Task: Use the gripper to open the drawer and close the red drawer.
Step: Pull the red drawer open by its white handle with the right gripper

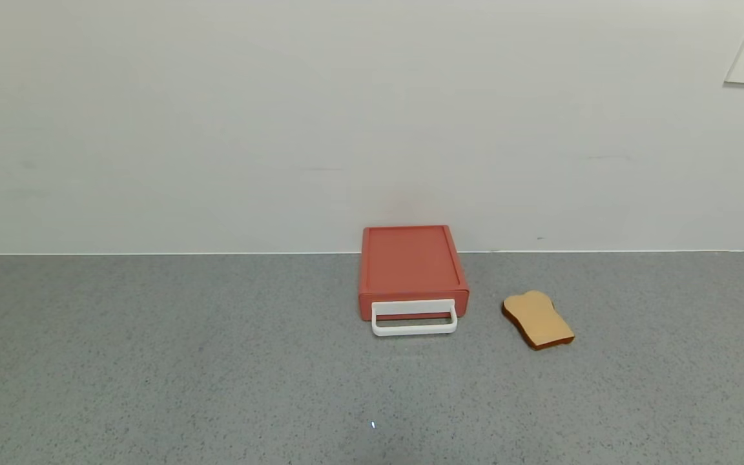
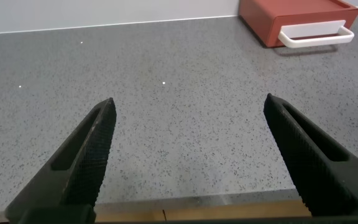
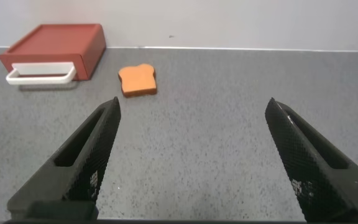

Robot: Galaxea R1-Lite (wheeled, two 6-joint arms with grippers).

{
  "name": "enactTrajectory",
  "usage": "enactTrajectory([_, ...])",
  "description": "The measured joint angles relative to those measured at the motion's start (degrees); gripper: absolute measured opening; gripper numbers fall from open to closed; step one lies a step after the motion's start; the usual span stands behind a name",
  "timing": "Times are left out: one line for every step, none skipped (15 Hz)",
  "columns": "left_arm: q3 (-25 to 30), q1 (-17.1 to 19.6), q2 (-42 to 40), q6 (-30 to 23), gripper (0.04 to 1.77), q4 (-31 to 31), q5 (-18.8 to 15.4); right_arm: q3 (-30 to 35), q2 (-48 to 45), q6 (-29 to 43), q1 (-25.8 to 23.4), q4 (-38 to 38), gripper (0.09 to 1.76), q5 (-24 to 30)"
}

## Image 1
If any red drawer case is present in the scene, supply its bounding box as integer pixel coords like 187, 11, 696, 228
358, 225, 470, 322

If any toy toast slice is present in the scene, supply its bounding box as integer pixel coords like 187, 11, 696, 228
502, 290, 576, 351

